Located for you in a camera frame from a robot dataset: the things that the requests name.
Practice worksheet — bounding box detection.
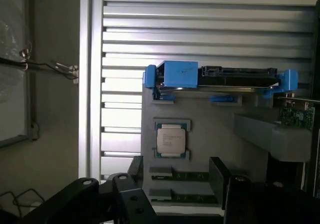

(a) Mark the CPU with silver lid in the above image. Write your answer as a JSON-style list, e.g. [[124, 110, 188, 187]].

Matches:
[[155, 123, 188, 159]]

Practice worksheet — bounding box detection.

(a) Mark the green RAM stick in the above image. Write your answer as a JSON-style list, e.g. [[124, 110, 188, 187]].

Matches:
[[149, 172, 210, 181], [149, 194, 219, 202]]

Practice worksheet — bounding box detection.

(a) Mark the grey parts rack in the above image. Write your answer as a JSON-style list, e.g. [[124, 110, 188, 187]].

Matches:
[[140, 83, 314, 209]]

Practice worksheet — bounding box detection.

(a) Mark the green graphics card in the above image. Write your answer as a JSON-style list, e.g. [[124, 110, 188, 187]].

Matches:
[[273, 96, 316, 130]]

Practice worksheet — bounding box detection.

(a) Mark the disk drive with blue caddy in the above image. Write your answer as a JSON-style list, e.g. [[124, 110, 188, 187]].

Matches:
[[142, 60, 300, 102]]

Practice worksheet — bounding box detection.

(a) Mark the black PC case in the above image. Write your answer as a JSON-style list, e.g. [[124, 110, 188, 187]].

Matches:
[[309, 0, 320, 198]]

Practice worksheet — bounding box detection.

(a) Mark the grey framed panel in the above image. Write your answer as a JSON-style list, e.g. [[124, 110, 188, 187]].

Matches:
[[0, 0, 40, 149]]

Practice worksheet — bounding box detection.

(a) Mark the thin dark floor cable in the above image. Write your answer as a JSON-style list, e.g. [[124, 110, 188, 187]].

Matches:
[[0, 188, 46, 213]]

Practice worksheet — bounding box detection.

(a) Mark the black cable with white connectors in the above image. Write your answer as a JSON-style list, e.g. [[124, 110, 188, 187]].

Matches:
[[0, 47, 80, 85]]

